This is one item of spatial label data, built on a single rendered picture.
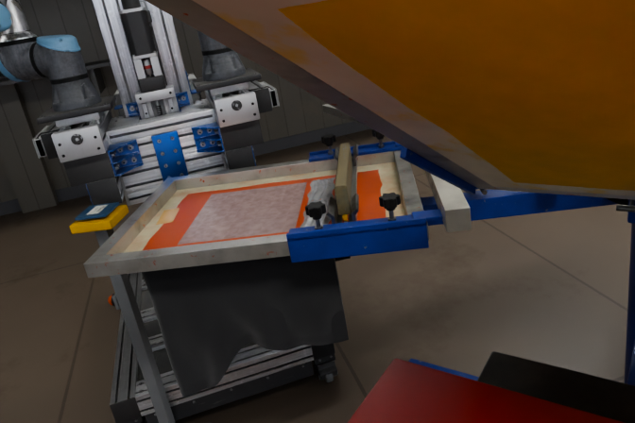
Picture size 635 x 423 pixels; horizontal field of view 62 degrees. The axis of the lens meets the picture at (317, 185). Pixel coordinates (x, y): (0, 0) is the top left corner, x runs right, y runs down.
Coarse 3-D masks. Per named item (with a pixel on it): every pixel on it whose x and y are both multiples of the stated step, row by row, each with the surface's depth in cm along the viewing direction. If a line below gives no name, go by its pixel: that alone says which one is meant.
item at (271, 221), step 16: (272, 208) 146; (288, 208) 144; (304, 208) 142; (368, 208) 135; (384, 208) 134; (176, 224) 146; (192, 224) 144; (208, 224) 142; (224, 224) 140; (240, 224) 139; (256, 224) 137; (272, 224) 135; (288, 224) 134; (160, 240) 137; (176, 240) 136; (192, 240) 134; (208, 240) 132; (224, 240) 131
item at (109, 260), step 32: (384, 160) 166; (160, 192) 164; (416, 192) 131; (128, 224) 142; (96, 256) 125; (128, 256) 123; (160, 256) 120; (192, 256) 120; (224, 256) 119; (256, 256) 119
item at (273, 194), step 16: (368, 176) 158; (208, 192) 167; (224, 192) 165; (240, 192) 162; (256, 192) 160; (272, 192) 158; (288, 192) 155; (304, 192) 153; (368, 192) 146; (192, 208) 156; (208, 208) 154; (224, 208) 152; (240, 208) 150; (256, 208) 148
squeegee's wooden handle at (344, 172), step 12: (348, 144) 154; (348, 156) 144; (336, 168) 137; (348, 168) 136; (336, 180) 127; (348, 180) 130; (336, 192) 124; (348, 192) 125; (336, 204) 125; (348, 204) 125
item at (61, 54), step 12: (48, 36) 169; (60, 36) 168; (72, 36) 170; (36, 48) 167; (48, 48) 165; (60, 48) 166; (72, 48) 168; (36, 60) 167; (48, 60) 167; (60, 60) 167; (72, 60) 168; (48, 72) 169; (60, 72) 168; (72, 72) 169; (84, 72) 173
